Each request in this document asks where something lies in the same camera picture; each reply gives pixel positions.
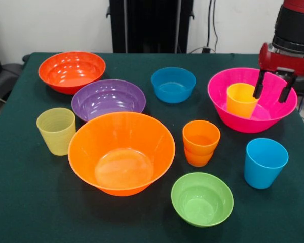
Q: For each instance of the purple plastic bowl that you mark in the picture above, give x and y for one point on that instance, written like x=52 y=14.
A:
x=107 y=101

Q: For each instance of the small green plastic bowl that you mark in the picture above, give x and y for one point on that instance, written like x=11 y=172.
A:
x=201 y=202

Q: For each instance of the small blue plastic bowl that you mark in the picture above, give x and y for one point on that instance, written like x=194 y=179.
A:
x=173 y=86

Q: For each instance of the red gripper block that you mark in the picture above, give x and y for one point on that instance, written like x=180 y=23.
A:
x=281 y=62

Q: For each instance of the pale yellow-green plastic cup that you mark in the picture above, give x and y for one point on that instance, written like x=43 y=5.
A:
x=56 y=136

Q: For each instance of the dark green table cloth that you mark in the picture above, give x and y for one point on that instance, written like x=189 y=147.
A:
x=28 y=189

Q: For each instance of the yellow plastic cup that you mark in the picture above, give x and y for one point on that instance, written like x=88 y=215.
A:
x=240 y=103

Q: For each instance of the red plastic bowl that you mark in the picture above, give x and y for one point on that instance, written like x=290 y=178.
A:
x=71 y=71

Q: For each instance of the blue plastic cup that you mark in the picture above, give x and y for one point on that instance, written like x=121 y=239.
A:
x=264 y=169

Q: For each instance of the large pink plastic bowl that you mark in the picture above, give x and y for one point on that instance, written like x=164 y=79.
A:
x=243 y=124

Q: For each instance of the large orange plastic bowl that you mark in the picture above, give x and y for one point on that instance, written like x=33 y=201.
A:
x=121 y=157

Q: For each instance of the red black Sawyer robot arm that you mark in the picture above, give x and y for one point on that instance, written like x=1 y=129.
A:
x=296 y=25

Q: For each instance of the orange plastic cup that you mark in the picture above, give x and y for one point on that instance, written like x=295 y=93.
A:
x=198 y=160
x=201 y=139

